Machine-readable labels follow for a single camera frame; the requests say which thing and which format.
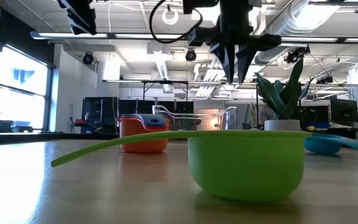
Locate long ceiling light bar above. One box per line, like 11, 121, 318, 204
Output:
29, 30, 358, 44

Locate red measuring cup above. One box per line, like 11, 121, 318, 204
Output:
116, 114, 145, 120

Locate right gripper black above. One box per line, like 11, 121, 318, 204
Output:
181, 0, 282, 85

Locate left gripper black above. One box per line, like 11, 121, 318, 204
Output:
57, 0, 98, 35

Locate orange measuring cup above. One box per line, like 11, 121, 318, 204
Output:
116, 115, 170, 154

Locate white plant pot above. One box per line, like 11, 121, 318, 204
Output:
264, 119, 301, 131

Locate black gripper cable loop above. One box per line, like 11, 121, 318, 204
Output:
149, 0, 203, 44

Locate green leafy plant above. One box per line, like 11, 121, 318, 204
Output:
255, 57, 313, 122

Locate teal measuring cup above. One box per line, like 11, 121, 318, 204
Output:
303, 133, 358, 161

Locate clear plastic basket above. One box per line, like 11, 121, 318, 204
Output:
152, 105, 238, 131

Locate black ceiling camera cluster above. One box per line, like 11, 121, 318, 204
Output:
284, 45, 311, 65

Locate bright large window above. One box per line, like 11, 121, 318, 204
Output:
0, 46, 51, 134

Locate blue measuring cup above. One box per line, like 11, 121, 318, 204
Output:
128, 113, 168, 128

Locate green measuring cup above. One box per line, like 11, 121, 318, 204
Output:
50, 129, 313, 202

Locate white hanging ring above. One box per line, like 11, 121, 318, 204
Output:
162, 8, 180, 26

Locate black background table frame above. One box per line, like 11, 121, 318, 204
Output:
142, 80, 190, 102

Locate silver ceiling duct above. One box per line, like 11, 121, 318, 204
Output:
255, 0, 341, 65

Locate black computer monitor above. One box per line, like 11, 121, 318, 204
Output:
330, 98, 358, 124

